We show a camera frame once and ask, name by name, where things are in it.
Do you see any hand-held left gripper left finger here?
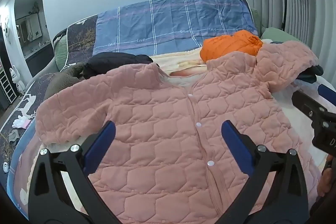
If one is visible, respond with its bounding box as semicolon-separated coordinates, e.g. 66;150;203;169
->
28;120;116;224

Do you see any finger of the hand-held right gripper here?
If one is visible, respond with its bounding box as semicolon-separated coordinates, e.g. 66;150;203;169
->
291;90;332;120
317;84;336;99

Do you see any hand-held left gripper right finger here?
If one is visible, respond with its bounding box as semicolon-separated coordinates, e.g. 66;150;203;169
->
221;120;309;224

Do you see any pink quilted jacket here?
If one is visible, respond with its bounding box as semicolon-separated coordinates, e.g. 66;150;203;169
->
35;40;322;224

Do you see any person's right hand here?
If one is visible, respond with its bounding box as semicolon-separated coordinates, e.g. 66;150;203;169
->
317;168;336;197

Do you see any dark teal garment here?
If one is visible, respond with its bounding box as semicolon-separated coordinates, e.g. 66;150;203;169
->
297;64;324;84

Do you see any green pillow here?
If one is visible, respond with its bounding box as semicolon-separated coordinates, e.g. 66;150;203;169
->
260;27;306;44

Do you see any olive brown garment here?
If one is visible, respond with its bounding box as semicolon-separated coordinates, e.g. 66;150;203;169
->
45;61;87;102

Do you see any small white cloth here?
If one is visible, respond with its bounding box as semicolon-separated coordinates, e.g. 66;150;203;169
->
13;115;31;129

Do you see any black garment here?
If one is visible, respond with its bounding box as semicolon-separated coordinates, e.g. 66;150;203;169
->
83;53;160;80

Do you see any grey curtain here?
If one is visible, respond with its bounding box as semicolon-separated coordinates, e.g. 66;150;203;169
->
248;0;336;56

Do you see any orange garment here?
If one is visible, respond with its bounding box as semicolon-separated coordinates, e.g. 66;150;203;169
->
200;30;263;61

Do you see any green quilted cover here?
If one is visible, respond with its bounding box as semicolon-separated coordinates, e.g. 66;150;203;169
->
53;35;70;69

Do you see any white cat figurine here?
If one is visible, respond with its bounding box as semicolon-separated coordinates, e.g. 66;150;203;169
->
10;67;26;96

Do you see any dark floral bedspread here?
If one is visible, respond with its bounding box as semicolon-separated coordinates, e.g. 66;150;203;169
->
0;15;98;182

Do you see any white ladder shelf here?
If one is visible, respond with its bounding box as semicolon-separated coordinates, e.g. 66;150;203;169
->
0;69;17;103

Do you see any blue plaid quilt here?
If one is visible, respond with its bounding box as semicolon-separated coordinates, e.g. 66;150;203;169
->
92;0;258;56

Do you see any arched wall mirror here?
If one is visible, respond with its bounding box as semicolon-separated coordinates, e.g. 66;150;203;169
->
13;0;49;78

